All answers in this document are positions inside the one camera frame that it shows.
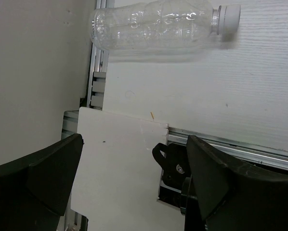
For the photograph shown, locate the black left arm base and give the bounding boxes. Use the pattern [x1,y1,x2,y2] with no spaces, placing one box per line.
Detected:
[152,143,198,216]

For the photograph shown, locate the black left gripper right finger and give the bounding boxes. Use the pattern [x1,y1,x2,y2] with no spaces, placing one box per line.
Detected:
[186,135,288,231]

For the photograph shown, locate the aluminium table frame rail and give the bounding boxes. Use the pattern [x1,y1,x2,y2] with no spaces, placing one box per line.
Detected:
[71,0,288,231]

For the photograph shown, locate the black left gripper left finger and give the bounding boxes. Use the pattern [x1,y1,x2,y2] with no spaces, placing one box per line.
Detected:
[0,134,83,231]

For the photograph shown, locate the clear plastic bottle white cap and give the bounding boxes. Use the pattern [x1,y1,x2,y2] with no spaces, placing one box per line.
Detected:
[89,0,241,51]

